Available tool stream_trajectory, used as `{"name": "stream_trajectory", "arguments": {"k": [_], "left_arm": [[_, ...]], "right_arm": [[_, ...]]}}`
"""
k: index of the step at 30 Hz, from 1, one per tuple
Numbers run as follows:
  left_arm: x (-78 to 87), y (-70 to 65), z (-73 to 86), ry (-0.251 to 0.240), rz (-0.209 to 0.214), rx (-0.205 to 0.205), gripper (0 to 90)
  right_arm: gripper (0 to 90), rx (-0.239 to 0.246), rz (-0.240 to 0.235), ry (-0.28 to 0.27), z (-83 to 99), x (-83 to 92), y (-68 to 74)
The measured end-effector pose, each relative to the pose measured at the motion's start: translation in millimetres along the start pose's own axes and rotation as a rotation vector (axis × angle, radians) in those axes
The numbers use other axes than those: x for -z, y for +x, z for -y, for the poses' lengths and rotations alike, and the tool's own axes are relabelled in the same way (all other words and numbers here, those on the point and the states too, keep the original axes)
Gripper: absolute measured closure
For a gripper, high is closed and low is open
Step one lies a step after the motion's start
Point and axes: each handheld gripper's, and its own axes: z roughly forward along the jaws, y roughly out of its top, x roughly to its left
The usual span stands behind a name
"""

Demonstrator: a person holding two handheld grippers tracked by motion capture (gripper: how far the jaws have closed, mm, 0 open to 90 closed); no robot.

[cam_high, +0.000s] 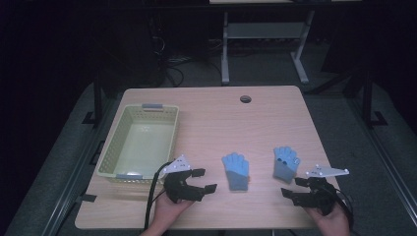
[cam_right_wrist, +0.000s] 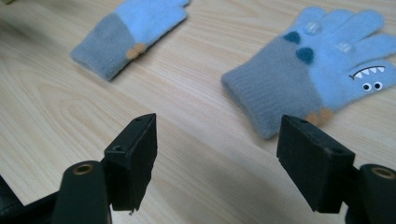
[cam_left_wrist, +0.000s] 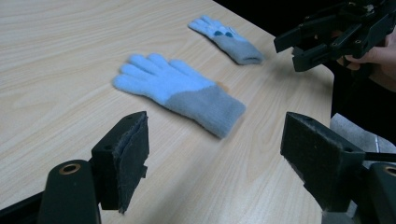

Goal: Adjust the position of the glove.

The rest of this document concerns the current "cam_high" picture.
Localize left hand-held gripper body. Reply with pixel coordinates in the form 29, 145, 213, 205
162, 154, 205, 204

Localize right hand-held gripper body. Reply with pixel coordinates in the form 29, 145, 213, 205
293, 164, 350, 217

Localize blue glove with dots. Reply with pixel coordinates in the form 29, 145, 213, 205
272, 146, 301, 184

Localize plain blue knit glove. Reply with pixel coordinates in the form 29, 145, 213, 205
221, 151, 250, 192

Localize pale green plastic basket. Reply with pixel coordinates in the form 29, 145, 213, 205
95, 103, 180, 185

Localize person's left hand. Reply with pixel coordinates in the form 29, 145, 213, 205
151, 193, 195, 230

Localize person's right hand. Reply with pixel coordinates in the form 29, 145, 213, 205
303, 205, 351, 236

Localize black tape strip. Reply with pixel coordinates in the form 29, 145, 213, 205
76, 194, 98, 204

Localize black metal stand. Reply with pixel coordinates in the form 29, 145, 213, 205
359, 67, 388, 128
82, 70, 106, 126

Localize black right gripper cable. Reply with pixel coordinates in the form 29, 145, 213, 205
328, 186, 356, 230

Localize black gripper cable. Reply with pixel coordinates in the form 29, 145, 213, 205
328, 186, 356, 230
143, 160, 175, 231

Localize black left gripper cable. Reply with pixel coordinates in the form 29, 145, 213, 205
143, 160, 175, 231

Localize aluminium rail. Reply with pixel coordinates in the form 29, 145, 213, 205
40, 97, 114, 236
348, 97, 417, 219

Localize black floor cables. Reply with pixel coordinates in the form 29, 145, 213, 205
150, 35, 224, 87

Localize grey metal desk frame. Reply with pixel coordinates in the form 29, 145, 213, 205
220, 9, 316, 85

